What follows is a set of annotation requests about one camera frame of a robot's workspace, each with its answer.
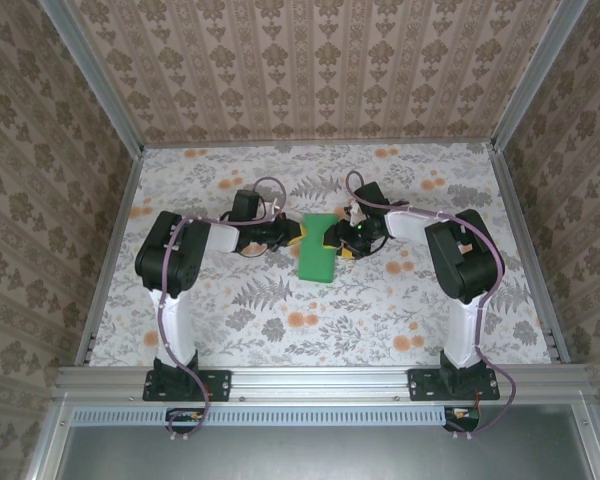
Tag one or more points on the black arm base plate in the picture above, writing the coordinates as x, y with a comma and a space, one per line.
420, 386
215, 386

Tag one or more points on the floral patterned table cover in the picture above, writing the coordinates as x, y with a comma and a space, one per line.
320, 330

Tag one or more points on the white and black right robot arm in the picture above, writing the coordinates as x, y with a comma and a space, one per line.
462, 260

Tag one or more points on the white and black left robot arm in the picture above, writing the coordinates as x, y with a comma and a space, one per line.
172, 260

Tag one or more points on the green cloth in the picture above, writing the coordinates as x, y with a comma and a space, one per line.
317, 260

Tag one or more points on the thin aluminium frame rail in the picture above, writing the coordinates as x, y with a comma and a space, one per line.
126, 200
320, 144
513, 200

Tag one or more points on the wide aluminium frame rail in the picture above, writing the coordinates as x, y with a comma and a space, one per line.
320, 382

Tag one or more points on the aluminium frame post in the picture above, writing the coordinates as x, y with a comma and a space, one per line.
96, 75
536, 75

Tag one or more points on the grey metal panel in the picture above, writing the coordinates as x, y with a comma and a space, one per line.
320, 455

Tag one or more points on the black connector board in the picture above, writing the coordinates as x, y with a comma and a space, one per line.
185, 416
462, 414

